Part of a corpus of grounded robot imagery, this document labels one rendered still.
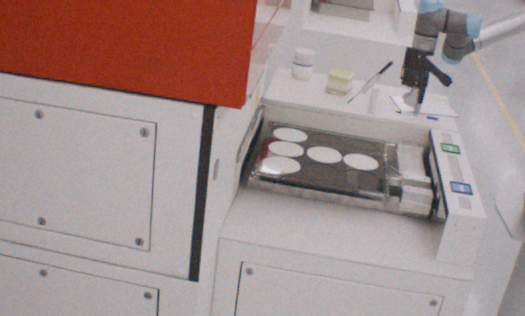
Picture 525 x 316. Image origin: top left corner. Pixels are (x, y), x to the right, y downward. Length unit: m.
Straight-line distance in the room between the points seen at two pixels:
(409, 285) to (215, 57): 0.76
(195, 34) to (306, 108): 0.92
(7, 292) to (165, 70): 0.70
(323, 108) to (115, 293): 0.92
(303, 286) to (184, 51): 0.70
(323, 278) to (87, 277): 0.56
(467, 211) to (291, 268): 0.45
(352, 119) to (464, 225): 0.62
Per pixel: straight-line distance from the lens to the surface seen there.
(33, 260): 1.59
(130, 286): 1.52
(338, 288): 1.66
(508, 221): 2.00
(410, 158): 2.08
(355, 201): 1.84
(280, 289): 1.68
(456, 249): 1.69
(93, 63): 1.32
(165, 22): 1.25
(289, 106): 2.11
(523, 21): 2.27
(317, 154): 1.93
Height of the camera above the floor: 1.68
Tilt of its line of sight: 25 degrees down
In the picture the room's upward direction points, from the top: 7 degrees clockwise
